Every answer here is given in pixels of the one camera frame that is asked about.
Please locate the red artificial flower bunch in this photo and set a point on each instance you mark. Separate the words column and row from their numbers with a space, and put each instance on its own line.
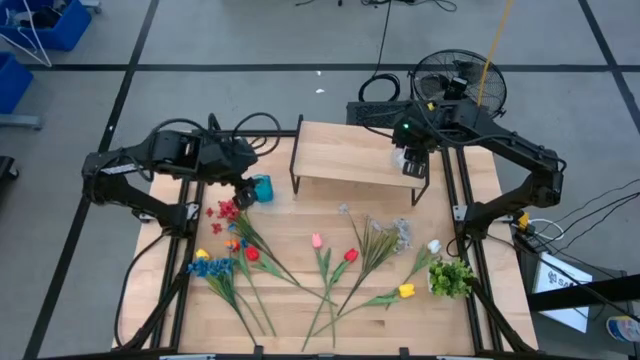
column 227, row 210

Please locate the red artificial tulip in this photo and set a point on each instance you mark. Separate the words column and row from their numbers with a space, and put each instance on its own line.
column 351, row 255
column 252, row 253

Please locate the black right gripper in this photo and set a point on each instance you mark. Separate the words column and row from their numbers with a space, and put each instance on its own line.
column 415, row 135

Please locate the black floor fan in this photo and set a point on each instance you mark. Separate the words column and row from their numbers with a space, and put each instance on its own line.
column 435, row 75

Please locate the blue plastic bin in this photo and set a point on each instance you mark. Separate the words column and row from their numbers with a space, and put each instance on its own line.
column 12, row 82
column 60, row 30

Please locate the white artificial flower bunch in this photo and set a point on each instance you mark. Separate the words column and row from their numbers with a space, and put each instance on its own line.
column 377, row 245

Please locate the yellow artificial tulip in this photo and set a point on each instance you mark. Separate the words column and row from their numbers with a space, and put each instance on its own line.
column 202, row 254
column 406, row 290

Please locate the black perforated metal box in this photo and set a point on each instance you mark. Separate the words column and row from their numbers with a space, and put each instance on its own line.
column 375, row 114

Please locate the pink artificial tulip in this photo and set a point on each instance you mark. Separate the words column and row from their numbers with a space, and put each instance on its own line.
column 316, row 241

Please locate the teal glass vase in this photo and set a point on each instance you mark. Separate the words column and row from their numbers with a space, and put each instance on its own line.
column 264, row 189

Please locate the dark side table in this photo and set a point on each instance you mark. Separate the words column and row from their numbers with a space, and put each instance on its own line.
column 565, row 347

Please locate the black chair caster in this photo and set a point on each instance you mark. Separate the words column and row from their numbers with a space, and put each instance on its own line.
column 6, row 167

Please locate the white printed sign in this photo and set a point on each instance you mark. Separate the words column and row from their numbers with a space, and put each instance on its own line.
column 565, row 320

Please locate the black aluminium table frame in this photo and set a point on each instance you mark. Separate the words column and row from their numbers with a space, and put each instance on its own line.
column 462, row 175

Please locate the yellow plug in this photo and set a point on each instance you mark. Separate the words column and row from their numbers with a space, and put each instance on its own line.
column 523, row 221

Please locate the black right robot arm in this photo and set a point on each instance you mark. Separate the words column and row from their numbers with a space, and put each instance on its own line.
column 500, row 137

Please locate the black stand bar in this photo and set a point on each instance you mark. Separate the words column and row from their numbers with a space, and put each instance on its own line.
column 600, row 292

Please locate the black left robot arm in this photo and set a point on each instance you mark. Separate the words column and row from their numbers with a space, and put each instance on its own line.
column 165, row 150

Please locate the blue artificial flower bunch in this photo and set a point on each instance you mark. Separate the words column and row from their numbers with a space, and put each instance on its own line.
column 212, row 267

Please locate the grey cart base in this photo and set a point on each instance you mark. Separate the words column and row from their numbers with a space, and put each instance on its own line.
column 20, row 121

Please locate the wooden shelf with black legs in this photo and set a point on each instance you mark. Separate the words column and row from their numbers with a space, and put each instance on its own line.
column 350, row 155

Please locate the small potted green plant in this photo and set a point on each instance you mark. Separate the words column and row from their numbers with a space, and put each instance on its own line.
column 450, row 277

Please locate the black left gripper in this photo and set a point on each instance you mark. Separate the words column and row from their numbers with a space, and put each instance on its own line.
column 227, row 160

